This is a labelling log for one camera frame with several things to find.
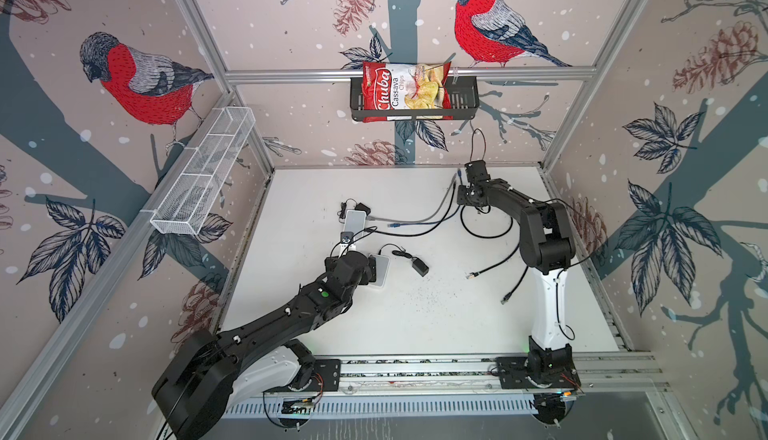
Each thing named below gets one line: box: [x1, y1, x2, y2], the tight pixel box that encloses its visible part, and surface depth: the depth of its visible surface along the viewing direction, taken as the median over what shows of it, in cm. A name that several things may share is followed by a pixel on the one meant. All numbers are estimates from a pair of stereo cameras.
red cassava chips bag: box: [362, 61, 453, 123], surface depth 90 cm
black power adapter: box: [378, 243, 430, 277], surface depth 94 cm
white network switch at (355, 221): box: [344, 210, 367, 239], surface depth 103 cm
